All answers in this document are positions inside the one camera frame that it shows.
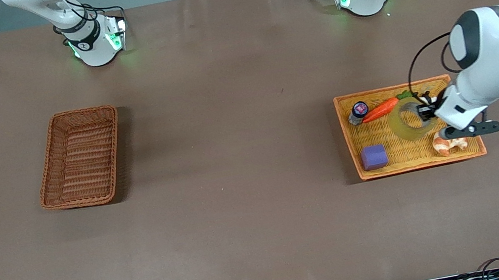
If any yellow translucent tape roll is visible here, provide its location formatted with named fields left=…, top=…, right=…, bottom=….
left=385, top=95, right=440, bottom=145

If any orange yellow wicker basket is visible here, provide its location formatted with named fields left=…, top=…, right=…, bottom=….
left=332, top=69, right=489, bottom=184

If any brown wicker basket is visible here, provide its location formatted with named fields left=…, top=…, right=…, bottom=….
left=25, top=102, right=133, bottom=216

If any black white panda figure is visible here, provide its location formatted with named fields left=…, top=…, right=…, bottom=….
left=418, top=88, right=440, bottom=106

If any toy croissant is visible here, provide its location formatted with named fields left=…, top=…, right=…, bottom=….
left=431, top=130, right=470, bottom=160

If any orange toy carrot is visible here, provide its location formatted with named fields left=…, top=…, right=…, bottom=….
left=358, top=88, right=423, bottom=125

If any small jar with pink lid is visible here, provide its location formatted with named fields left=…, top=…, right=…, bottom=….
left=345, top=99, right=372, bottom=128

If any purple foam cube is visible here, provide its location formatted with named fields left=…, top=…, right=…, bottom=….
left=358, top=142, right=391, bottom=173

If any brown table cover sheet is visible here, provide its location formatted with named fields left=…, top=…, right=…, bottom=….
left=0, top=0, right=499, bottom=280

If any black right arm base cable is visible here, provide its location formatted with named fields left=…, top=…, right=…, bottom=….
left=48, top=0, right=130, bottom=46

